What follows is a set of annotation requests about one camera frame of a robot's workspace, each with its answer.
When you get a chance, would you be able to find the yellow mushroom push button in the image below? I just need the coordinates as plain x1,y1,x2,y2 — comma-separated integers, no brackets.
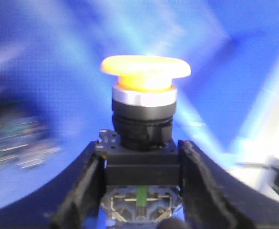
95,55,191,229

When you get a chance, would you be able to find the blue plastic bin left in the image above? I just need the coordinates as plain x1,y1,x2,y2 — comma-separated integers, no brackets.
0,0,279,208

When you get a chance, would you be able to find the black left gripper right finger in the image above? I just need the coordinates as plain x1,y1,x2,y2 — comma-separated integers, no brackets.
178,140,254,229

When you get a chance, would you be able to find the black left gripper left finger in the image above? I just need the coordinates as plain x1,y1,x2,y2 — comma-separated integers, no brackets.
49,142,106,229

